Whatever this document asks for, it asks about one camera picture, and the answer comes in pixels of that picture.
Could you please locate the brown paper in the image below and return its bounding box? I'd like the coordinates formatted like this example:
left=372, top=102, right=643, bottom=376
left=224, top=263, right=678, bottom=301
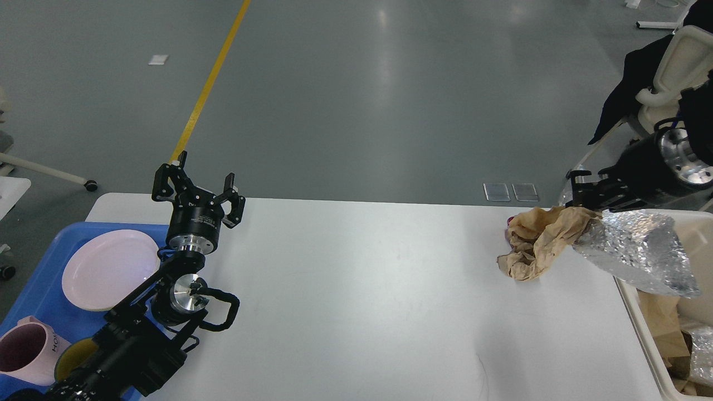
left=496, top=206, right=603, bottom=282

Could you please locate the white chair at left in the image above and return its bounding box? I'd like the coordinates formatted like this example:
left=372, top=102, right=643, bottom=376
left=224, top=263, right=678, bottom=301
left=0, top=84, right=99, bottom=193

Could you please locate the white side table corner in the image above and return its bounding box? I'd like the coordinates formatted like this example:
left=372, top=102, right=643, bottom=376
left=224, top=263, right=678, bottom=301
left=1, top=176, right=31, bottom=220

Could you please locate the pink mug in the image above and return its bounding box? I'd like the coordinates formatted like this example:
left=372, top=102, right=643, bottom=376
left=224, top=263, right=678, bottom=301
left=1, top=316, right=71, bottom=386

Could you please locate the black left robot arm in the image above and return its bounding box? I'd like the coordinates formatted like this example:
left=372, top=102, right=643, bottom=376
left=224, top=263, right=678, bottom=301
left=7, top=151, right=246, bottom=400

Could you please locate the silver foil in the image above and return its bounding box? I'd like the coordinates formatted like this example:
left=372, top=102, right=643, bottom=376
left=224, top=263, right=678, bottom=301
left=560, top=185, right=702, bottom=299

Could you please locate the blue plastic tray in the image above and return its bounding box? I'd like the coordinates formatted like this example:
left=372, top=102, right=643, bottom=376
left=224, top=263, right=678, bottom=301
left=0, top=222, right=173, bottom=401

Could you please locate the pink plastic plate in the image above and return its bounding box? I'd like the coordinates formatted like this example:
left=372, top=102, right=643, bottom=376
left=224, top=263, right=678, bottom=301
left=61, top=230, right=159, bottom=311

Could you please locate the red snack wrapper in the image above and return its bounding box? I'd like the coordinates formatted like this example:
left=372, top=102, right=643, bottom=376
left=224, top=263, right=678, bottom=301
left=504, top=216, right=515, bottom=247

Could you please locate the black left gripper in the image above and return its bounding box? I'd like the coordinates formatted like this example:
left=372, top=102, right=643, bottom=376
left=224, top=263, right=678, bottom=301
left=151, top=150, right=246, bottom=255

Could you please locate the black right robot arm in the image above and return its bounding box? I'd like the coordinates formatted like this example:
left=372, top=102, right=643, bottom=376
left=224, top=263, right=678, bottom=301
left=566, top=81, right=712, bottom=213

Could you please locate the white chair frame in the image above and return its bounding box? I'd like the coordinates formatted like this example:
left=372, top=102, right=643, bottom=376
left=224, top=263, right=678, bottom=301
left=565, top=0, right=713, bottom=179

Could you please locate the brown paper bag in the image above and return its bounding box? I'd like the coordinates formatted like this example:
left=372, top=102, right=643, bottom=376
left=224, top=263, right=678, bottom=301
left=637, top=290, right=692, bottom=382

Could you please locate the dark green mug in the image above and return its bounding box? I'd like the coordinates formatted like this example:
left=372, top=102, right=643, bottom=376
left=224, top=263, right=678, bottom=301
left=54, top=338, right=99, bottom=383

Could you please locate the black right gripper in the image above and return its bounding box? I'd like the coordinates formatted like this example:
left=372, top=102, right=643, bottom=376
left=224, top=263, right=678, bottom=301
left=566, top=129, right=711, bottom=213

